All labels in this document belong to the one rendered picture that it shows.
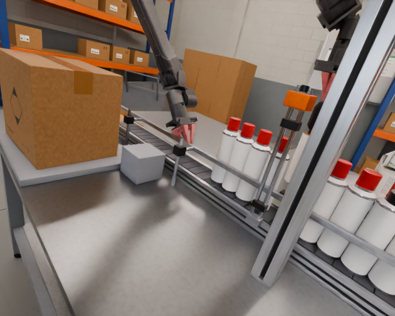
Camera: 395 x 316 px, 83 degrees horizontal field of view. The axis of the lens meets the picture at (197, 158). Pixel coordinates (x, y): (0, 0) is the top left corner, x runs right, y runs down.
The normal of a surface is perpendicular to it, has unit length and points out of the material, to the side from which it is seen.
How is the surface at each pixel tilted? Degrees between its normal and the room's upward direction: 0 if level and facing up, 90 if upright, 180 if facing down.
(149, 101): 94
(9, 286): 0
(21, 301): 0
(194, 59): 90
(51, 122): 90
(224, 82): 90
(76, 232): 0
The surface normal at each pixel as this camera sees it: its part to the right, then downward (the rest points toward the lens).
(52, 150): 0.74, 0.40
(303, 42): -0.59, 0.19
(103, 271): 0.22, -0.90
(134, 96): -0.32, 0.36
